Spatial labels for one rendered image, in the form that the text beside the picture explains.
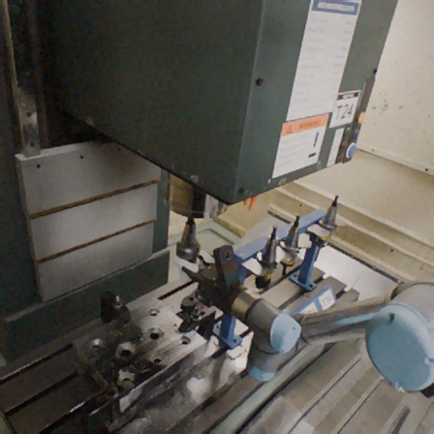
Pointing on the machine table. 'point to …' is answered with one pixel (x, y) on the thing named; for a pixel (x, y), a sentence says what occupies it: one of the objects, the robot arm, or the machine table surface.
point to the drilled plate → (93, 361)
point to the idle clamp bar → (190, 303)
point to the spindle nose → (189, 200)
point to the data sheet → (323, 56)
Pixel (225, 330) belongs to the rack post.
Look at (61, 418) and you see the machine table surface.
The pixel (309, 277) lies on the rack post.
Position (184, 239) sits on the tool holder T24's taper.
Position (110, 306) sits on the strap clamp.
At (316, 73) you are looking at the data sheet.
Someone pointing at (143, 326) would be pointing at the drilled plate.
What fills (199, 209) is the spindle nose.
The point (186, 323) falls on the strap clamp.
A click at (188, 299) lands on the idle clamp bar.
